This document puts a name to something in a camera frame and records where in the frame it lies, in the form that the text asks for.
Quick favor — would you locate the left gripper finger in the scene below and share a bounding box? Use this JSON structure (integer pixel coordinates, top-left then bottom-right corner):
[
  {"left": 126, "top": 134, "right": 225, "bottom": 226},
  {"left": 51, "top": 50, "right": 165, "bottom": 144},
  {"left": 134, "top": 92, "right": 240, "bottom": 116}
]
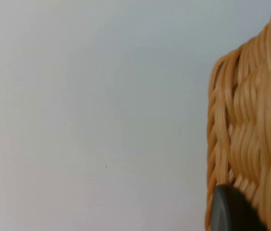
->
[{"left": 209, "top": 184, "right": 269, "bottom": 231}]

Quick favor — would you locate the pale brown wicker basket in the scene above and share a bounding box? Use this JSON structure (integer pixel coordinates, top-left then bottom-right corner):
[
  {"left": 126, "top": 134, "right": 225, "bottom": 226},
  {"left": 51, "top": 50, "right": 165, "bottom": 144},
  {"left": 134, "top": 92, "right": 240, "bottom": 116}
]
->
[{"left": 205, "top": 0, "right": 271, "bottom": 231}]

